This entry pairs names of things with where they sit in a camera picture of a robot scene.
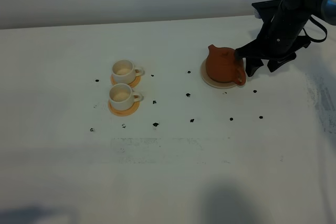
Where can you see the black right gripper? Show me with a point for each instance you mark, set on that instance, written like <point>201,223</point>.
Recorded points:
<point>278,40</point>

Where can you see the brown clay teapot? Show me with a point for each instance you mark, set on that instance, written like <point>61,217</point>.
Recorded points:
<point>222,66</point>

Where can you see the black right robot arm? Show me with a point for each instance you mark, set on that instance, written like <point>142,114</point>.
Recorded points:
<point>322,9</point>

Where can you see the beige round teapot coaster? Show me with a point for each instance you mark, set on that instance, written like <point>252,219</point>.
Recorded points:
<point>213,83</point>

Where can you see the orange coaster rear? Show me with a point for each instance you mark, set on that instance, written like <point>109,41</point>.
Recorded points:
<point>132,84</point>

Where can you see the orange coaster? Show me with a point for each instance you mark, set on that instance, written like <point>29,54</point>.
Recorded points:
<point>126,111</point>
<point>132,84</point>

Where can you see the orange coaster front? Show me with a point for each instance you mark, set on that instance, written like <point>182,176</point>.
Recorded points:
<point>126,111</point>

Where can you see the white teacup rear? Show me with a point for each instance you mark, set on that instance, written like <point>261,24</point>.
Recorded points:
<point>125,71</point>

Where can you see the white teacup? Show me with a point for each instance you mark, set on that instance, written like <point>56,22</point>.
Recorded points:
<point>125,71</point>
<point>122,97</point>

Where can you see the white teacup front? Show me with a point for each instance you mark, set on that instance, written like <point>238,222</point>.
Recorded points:
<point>122,97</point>

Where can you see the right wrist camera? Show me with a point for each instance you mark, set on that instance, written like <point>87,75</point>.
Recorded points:
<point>265,10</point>

